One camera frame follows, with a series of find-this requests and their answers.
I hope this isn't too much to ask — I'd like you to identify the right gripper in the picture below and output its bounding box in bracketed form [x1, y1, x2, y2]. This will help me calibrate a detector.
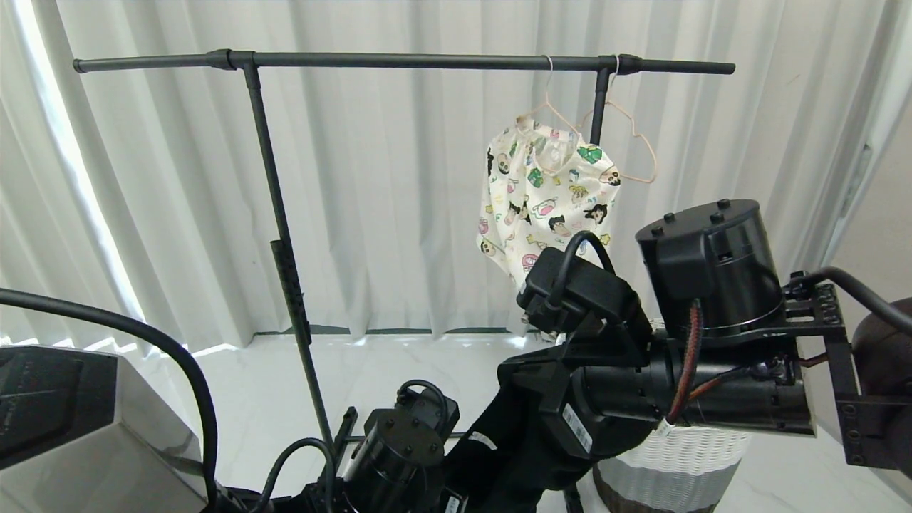
[497, 335, 817, 461]

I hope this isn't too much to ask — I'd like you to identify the cream printed garment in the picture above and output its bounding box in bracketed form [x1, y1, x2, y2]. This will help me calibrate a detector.
[475, 118, 623, 291]

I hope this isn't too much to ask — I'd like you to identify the pink clothes hanger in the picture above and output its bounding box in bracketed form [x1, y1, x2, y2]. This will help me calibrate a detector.
[581, 56, 658, 185]
[517, 56, 594, 143]

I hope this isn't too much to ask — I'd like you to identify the white laundry basket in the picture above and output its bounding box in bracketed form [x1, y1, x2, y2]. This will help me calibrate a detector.
[591, 424, 753, 513]

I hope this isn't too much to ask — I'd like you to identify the black clothes rack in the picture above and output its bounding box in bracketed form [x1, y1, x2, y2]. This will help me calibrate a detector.
[73, 48, 736, 513]

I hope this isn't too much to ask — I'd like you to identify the white curtain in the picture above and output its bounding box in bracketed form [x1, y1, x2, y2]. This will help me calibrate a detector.
[0, 0, 912, 357]

